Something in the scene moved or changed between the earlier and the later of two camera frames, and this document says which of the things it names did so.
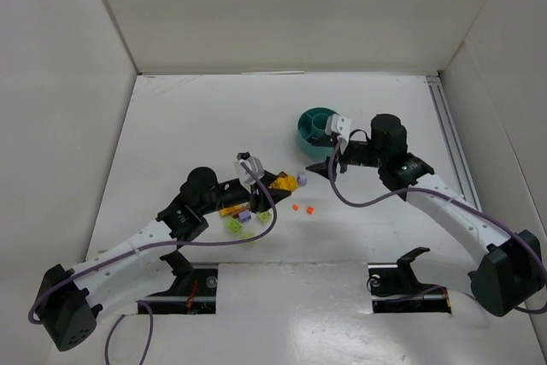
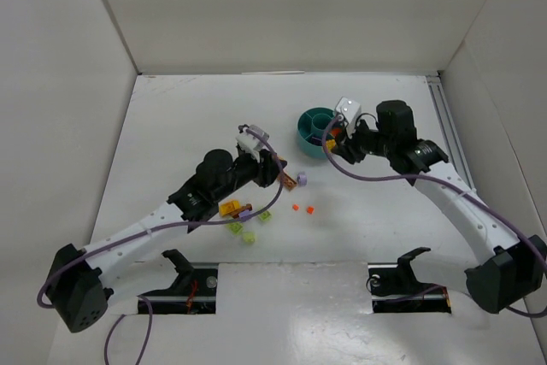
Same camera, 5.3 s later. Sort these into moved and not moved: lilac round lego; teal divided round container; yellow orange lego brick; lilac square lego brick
Moved: yellow orange lego brick
Not moved: lilac round lego; teal divided round container; lilac square lego brick
